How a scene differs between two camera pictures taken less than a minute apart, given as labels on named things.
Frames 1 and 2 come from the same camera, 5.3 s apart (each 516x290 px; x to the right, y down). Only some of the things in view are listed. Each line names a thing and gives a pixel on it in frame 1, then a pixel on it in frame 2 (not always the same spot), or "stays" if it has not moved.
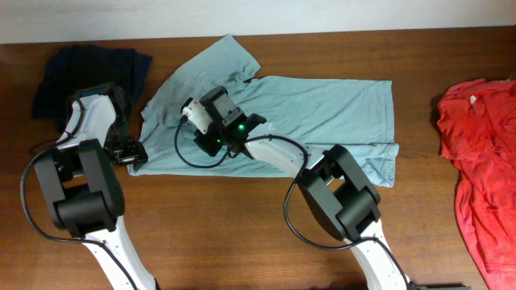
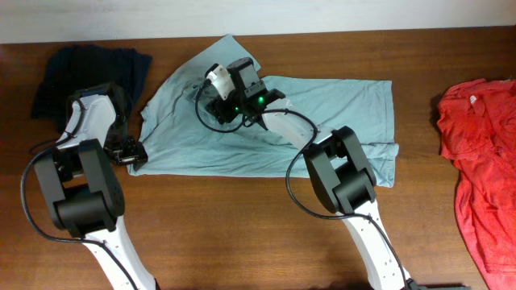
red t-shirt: x=476 y=130 stays
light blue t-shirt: x=347 y=114 stays
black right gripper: x=210 y=147 → x=220 y=109
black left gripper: x=134 y=155 stays
